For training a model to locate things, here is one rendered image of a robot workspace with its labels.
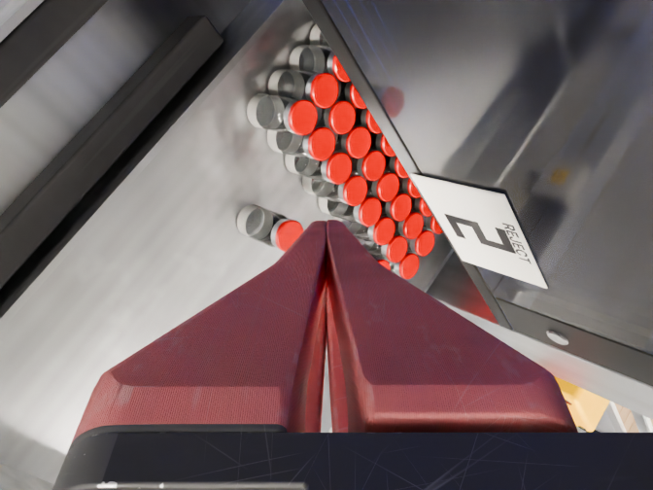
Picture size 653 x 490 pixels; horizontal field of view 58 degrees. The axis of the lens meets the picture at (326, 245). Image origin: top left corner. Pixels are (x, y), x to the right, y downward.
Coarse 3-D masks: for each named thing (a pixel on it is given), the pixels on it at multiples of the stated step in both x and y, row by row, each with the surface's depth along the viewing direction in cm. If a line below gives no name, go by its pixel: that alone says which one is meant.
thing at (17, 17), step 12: (0, 0) 27; (12, 0) 27; (24, 0) 25; (36, 0) 25; (0, 12) 27; (12, 12) 25; (24, 12) 25; (0, 24) 25; (12, 24) 25; (0, 36) 25
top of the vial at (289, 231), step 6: (288, 222) 36; (294, 222) 36; (282, 228) 36; (288, 228) 36; (294, 228) 36; (300, 228) 37; (276, 234) 36; (282, 234) 36; (288, 234) 36; (294, 234) 36; (276, 240) 36; (282, 240) 36; (288, 240) 36; (294, 240) 37; (282, 246) 36; (288, 246) 36
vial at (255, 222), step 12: (252, 204) 39; (240, 216) 39; (252, 216) 38; (264, 216) 37; (276, 216) 37; (240, 228) 39; (252, 228) 38; (264, 228) 37; (276, 228) 36; (264, 240) 37
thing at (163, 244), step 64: (256, 0) 35; (256, 64) 37; (192, 128) 35; (256, 128) 38; (128, 192) 34; (192, 192) 36; (256, 192) 39; (64, 256) 29; (128, 256) 35; (192, 256) 37; (256, 256) 41; (448, 256) 50; (0, 320) 28; (64, 320) 33; (128, 320) 36; (0, 384) 32; (64, 384) 34; (0, 448) 32; (64, 448) 35
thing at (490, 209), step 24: (432, 192) 33; (456, 192) 31; (480, 192) 29; (456, 216) 33; (480, 216) 31; (504, 216) 30; (456, 240) 36; (480, 264) 37; (504, 264) 35; (528, 264) 33
